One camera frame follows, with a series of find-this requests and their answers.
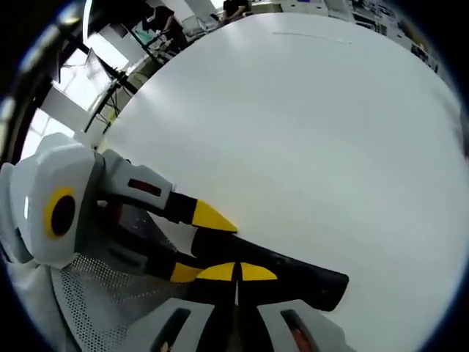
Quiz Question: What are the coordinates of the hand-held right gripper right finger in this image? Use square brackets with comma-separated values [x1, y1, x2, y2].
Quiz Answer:
[236, 262, 355, 352]

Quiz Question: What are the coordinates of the grey mesh chair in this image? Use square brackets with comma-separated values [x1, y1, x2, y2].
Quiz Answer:
[50, 252, 192, 352]

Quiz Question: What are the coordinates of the black tripod stand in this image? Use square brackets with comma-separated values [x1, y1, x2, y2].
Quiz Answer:
[83, 46, 148, 133]

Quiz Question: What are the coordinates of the black remote control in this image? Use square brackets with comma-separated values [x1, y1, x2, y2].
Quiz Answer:
[191, 230, 350, 313]

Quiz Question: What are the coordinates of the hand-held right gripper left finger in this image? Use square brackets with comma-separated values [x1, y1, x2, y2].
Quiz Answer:
[124, 262, 237, 352]

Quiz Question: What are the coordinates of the person's white garment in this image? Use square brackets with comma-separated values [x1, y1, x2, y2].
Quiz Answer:
[6, 256, 76, 352]

